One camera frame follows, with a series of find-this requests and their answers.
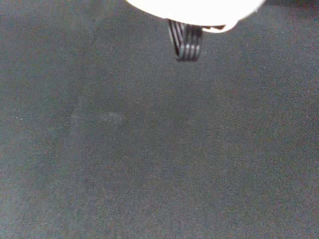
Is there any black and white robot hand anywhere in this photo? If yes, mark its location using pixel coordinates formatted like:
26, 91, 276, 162
125, 0, 267, 62

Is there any black bench cloth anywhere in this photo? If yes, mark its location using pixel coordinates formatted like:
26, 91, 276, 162
0, 0, 319, 239

